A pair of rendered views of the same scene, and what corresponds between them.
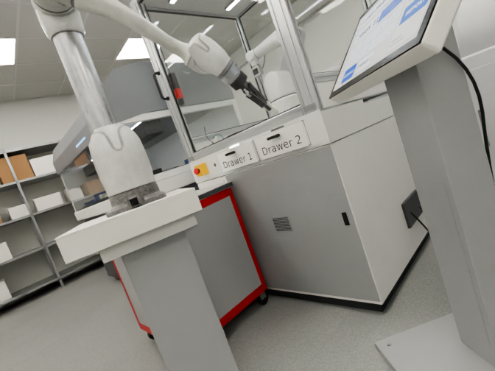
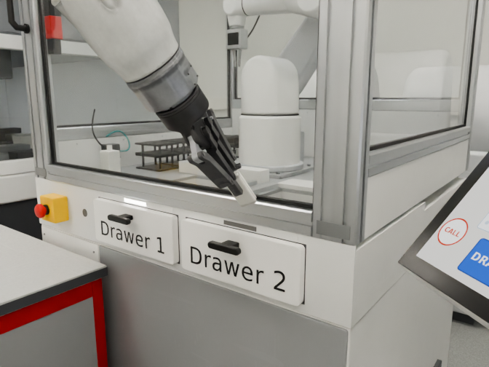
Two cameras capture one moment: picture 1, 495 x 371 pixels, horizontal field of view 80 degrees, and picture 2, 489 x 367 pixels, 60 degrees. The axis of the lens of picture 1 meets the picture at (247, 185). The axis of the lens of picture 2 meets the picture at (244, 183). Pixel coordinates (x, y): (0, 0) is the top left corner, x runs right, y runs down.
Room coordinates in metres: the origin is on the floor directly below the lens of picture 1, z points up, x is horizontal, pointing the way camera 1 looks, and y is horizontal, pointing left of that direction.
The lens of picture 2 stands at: (0.60, -0.09, 1.18)
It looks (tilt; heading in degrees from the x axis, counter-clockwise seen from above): 11 degrees down; 350
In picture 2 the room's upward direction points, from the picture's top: straight up
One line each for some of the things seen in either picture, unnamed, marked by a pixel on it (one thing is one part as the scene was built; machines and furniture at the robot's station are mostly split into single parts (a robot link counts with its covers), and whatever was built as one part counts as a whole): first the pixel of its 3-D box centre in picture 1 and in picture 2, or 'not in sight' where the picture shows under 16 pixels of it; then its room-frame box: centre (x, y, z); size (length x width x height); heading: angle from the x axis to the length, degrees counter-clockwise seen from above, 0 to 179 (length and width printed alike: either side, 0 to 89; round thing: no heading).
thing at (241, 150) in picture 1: (236, 157); (133, 229); (1.60, 0.00, 0.87); 0.29 x 0.02 x 0.11; 43
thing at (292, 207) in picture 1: (317, 205); (263, 330); (1.89, -0.38, 0.40); 1.03 x 0.95 x 0.80; 43
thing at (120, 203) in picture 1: (135, 197); not in sight; (0.96, 0.36, 0.86); 0.22 x 0.18 x 0.06; 16
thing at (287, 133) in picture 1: (280, 141); (236, 258); (1.37, -0.21, 0.87); 0.29 x 0.02 x 0.11; 43
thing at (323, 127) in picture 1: (293, 137); (262, 195); (1.90, -0.38, 0.87); 1.02 x 0.95 x 0.14; 43
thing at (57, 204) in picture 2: (201, 169); (53, 207); (1.83, 0.24, 0.88); 0.07 x 0.05 x 0.07; 43
